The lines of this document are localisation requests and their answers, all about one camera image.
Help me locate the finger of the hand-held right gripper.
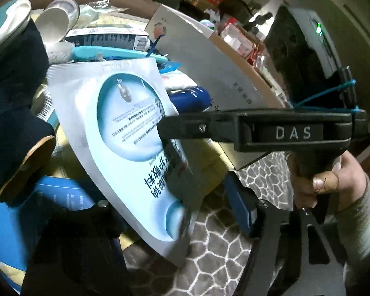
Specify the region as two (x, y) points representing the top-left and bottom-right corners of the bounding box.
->
(157, 111), (236, 144)

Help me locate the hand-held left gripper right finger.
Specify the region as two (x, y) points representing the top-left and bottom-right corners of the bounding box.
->
(223, 170), (347, 296)

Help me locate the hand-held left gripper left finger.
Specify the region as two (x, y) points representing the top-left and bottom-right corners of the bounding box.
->
(20, 200), (133, 296)

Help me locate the cardboard box with white lid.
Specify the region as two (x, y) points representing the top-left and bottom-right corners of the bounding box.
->
(145, 4), (293, 171)

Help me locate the face mask packet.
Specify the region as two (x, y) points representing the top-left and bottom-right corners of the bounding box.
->
(46, 58), (201, 267)

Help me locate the person's right hand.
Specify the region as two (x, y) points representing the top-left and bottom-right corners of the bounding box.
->
(290, 152), (369, 213)

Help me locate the blue tube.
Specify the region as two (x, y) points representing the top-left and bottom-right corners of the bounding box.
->
(168, 86), (212, 114)

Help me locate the grey patterned blanket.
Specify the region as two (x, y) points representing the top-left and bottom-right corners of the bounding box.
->
(123, 151), (296, 296)

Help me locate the flat blue box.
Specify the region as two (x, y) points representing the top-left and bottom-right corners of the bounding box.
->
(0, 175), (124, 293)

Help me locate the black device with green light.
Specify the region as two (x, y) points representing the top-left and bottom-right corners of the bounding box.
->
(263, 4), (340, 81)

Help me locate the teal toothbrush packet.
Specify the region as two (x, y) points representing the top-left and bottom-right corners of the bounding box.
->
(72, 46), (168, 65)

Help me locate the white packet with barcode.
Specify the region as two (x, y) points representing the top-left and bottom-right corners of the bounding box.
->
(65, 26), (150, 51)

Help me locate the navy slipper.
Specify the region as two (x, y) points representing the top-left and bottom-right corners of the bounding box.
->
(0, 18), (57, 208)

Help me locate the round teal white device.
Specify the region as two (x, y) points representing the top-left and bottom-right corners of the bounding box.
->
(0, 0), (32, 56)

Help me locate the blue cord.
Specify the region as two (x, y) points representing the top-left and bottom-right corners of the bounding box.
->
(291, 80), (361, 111)

